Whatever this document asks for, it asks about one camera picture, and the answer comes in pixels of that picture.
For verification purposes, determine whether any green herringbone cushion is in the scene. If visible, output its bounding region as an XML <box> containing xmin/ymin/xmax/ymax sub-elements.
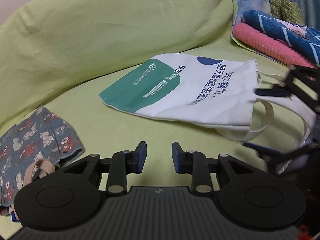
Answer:
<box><xmin>280</xmin><ymin>0</ymin><xmax>305</xmax><ymax>25</ymax></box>
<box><xmin>269</xmin><ymin>0</ymin><xmax>283</xmax><ymax>20</ymax></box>

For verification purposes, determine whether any blue plush blanket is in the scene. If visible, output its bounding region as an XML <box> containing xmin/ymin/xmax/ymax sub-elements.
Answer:
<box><xmin>242</xmin><ymin>10</ymin><xmax>319</xmax><ymax>66</ymax></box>

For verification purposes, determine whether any white canvas shopping bag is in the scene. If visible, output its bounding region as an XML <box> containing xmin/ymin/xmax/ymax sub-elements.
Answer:
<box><xmin>99</xmin><ymin>54</ymin><xmax>316</xmax><ymax>142</ymax></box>

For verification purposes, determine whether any green sofa cover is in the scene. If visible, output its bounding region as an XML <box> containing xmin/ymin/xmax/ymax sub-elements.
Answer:
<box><xmin>0</xmin><ymin>0</ymin><xmax>320</xmax><ymax>240</ymax></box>

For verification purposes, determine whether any pink ribbed blanket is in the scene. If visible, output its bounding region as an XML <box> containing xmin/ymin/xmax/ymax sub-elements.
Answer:
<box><xmin>233</xmin><ymin>23</ymin><xmax>317</xmax><ymax>69</ymax></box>

